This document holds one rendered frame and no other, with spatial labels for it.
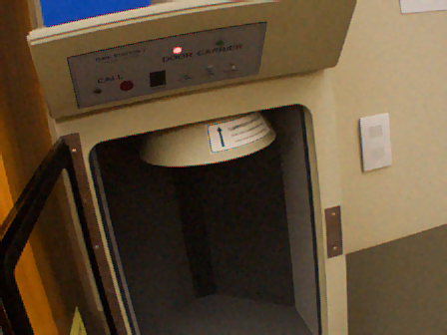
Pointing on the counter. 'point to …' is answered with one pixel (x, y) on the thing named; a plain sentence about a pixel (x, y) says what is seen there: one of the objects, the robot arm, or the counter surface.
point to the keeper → (333, 231)
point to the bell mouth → (208, 141)
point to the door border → (18, 229)
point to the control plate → (102, 75)
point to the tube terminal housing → (210, 105)
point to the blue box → (71, 10)
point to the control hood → (43, 47)
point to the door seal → (30, 234)
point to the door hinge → (95, 229)
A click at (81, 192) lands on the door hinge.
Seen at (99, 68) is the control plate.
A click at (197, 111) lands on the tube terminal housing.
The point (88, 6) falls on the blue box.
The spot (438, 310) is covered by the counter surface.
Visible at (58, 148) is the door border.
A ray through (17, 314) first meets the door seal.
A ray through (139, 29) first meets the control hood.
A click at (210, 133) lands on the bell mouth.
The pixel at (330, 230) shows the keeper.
